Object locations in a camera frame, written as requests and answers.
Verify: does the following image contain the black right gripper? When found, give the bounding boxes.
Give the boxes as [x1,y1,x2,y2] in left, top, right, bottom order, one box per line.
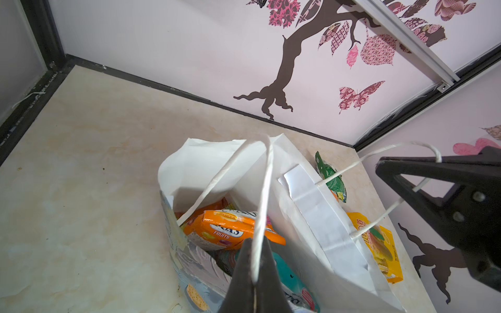
[375,147,501,292]

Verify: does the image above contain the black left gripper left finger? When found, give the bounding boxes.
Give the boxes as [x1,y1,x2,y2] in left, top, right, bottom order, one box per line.
[218,239,254,313]

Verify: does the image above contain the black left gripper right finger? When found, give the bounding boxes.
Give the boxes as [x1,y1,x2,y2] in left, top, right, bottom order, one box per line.
[255,237,292,313]

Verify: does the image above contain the teal snack bag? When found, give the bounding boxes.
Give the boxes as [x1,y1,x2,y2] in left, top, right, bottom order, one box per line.
[212,250,320,312]

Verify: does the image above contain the orange white snack bag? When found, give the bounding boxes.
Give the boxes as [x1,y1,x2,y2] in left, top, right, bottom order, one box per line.
[181,209,287,252]

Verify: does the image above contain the floral paper bag white handles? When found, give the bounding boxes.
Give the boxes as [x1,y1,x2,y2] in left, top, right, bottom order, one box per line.
[157,134,443,313]

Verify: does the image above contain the orange chips snack bag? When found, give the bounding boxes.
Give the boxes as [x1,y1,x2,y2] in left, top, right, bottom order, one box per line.
[189,198,229,219]

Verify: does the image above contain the yellow snack bag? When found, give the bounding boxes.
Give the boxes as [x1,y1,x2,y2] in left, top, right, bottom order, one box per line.
[361,226,404,284]

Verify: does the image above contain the green snack bag far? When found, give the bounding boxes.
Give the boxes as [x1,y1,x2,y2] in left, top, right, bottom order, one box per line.
[315,151,347,203]

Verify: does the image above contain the aluminium rail back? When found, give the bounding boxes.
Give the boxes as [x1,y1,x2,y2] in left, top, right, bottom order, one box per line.
[354,0,461,93]

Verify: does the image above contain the black wire basket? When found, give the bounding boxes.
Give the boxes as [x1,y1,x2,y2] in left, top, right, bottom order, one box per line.
[247,0,268,8]

